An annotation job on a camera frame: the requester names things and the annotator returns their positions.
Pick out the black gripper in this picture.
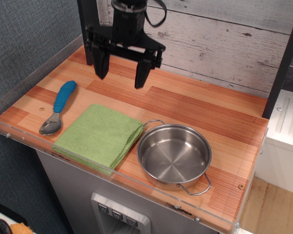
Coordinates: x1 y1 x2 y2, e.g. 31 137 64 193
91 4 166 89

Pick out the silver metal pot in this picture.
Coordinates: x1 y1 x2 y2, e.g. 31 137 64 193
137 121 212 196

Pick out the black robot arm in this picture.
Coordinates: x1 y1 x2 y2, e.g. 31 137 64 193
85 0 166 89

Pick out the green folded cloth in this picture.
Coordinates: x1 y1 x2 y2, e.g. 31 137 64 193
52 104 143 176

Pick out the silver dispenser button panel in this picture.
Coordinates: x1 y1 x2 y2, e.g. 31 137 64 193
91 192 151 234

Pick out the white toy sink unit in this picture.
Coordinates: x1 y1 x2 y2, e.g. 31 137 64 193
255 90 293 193

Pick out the orange object at corner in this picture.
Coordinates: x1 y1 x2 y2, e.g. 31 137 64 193
10 223 34 234

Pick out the black braided cable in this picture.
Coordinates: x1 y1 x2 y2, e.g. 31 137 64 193
144 0 167 28

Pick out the blue handled metal spoon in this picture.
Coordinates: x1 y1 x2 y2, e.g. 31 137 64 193
39 80 77 136

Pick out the clear acrylic guard rail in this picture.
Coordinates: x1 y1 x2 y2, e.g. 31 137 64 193
0 43 268 234

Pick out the dark grey right post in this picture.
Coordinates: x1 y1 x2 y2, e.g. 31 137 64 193
262 29 293 119

